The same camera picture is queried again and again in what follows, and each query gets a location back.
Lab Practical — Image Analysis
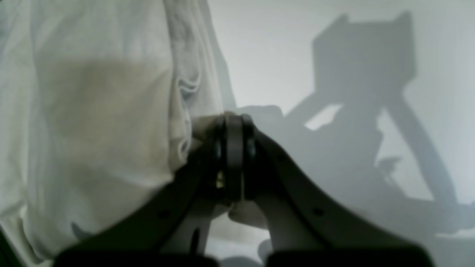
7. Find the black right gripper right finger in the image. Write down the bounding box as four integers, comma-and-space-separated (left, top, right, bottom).
241, 114, 426, 256

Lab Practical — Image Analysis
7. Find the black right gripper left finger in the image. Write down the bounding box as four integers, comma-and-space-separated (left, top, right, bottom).
57, 115, 244, 260

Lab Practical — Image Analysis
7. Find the light beige T-shirt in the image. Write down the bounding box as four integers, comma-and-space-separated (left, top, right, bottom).
1, 0, 229, 267

